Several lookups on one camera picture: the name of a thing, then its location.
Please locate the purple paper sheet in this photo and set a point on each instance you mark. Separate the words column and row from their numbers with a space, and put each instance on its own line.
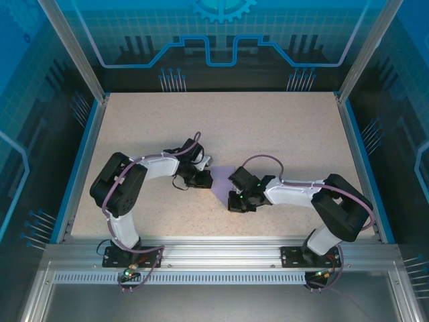
column 221, row 182

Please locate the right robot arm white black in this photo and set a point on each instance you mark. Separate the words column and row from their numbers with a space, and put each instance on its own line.
column 291, row 192

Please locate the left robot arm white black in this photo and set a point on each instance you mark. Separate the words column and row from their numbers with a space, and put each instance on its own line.
column 157, row 167

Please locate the blue table edge strip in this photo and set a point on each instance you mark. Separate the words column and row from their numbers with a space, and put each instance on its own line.
column 359, row 141
column 86, row 141

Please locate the connector with green light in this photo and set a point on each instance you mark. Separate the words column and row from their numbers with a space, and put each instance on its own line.
column 129, row 273

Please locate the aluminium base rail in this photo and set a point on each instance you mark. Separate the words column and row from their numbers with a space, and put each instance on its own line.
column 218, row 251

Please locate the aluminium frame post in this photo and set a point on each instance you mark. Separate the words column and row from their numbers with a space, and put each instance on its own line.
column 78, row 53
column 360, row 53

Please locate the aluminium front frame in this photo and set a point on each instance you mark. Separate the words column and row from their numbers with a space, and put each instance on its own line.
column 409, row 303

